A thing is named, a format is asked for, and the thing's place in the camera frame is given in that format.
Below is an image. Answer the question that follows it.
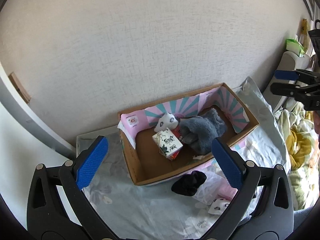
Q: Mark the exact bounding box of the floral light blue pillow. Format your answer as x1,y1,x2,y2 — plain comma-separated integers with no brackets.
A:
77,77,291,239

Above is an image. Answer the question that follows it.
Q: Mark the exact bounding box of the grey blue plush cloth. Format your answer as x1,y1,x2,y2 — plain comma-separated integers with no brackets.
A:
179,108,227,155

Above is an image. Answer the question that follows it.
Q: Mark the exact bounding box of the floral yellow green blanket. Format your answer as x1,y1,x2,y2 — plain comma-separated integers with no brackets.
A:
275,100,319,211

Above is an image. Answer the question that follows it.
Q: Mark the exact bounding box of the white patterned tissue pack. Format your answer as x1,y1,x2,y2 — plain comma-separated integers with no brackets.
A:
152,128,183,160

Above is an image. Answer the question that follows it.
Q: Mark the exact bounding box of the cardboard box pink lining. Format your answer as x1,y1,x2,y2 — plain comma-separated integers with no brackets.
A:
118,83,259,186

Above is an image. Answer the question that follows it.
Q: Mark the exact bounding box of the pink fluffy sock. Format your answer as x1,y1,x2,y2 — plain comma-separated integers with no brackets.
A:
217,184,238,201

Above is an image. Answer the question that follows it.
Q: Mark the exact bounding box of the green tissue pack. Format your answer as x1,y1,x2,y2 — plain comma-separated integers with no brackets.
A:
285,38,305,57

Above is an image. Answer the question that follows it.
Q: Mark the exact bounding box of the red snack packet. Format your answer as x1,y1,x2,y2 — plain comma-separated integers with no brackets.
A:
171,126,183,142

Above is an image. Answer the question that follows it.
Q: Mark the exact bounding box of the black sock ball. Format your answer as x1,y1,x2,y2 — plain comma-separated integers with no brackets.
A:
171,171,207,197

